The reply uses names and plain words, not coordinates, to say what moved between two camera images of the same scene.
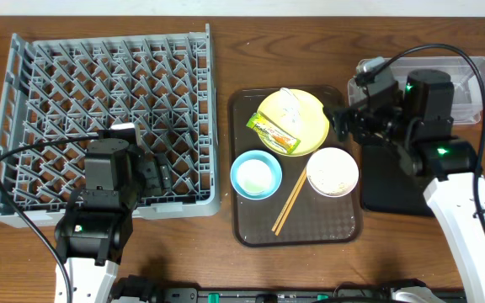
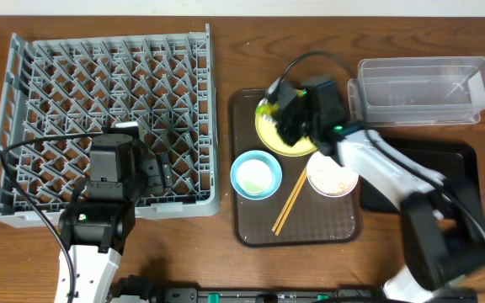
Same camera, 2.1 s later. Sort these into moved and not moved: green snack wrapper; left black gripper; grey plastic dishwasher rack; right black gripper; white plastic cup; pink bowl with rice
Moved: right black gripper; green snack wrapper
Not moved: left black gripper; grey plastic dishwasher rack; white plastic cup; pink bowl with rice
